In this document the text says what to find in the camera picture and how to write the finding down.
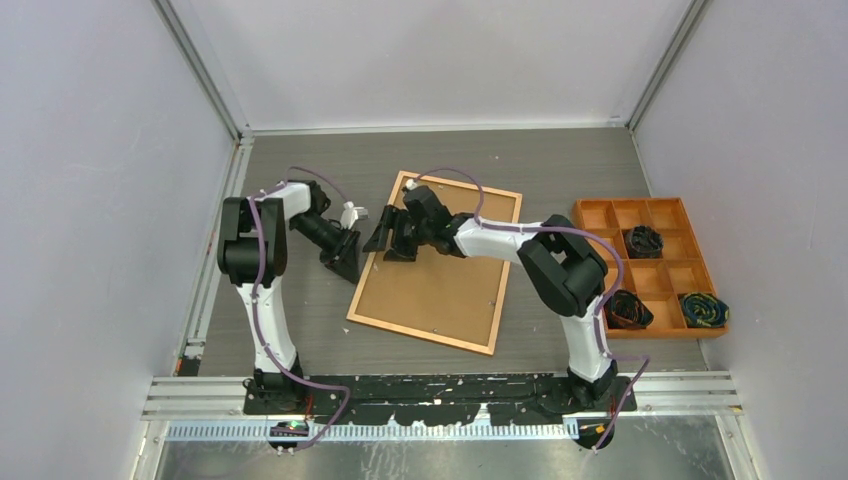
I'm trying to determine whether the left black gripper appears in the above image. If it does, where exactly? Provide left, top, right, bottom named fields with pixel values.
left=291, top=213, right=361, bottom=284

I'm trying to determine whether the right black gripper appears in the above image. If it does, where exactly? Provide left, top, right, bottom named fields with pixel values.
left=365, top=204, right=434, bottom=262

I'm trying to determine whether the brown cardboard backing board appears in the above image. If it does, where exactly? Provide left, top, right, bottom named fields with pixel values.
left=354, top=177, right=518, bottom=349

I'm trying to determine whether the orange wooden picture frame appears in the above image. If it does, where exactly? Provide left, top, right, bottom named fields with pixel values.
left=345, top=170, right=524, bottom=357

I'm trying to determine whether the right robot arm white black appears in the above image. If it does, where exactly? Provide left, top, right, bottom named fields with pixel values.
left=363, top=181, right=620, bottom=411

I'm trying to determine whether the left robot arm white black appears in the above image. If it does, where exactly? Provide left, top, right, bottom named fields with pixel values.
left=217, top=180, right=368, bottom=414

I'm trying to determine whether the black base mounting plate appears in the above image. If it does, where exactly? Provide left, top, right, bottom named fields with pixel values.
left=242, top=373, right=636, bottom=427

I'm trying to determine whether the black orange rolled item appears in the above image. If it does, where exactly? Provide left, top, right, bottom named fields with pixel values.
left=603, top=289, right=655, bottom=330

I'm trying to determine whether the black rolled item in tray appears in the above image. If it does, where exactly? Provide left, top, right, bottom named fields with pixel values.
left=623, top=225, right=664, bottom=259

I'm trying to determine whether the orange wooden compartment tray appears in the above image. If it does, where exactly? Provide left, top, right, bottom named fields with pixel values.
left=571, top=198, right=728, bottom=339

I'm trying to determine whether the blue yellow rolled item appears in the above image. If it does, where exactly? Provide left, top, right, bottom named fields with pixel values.
left=678, top=292, right=729, bottom=329

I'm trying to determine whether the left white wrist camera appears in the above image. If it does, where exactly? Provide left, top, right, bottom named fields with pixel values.
left=339, top=201, right=369, bottom=230

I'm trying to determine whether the aluminium rail at front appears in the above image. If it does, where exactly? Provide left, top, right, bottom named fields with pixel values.
left=142, top=371, right=743, bottom=443

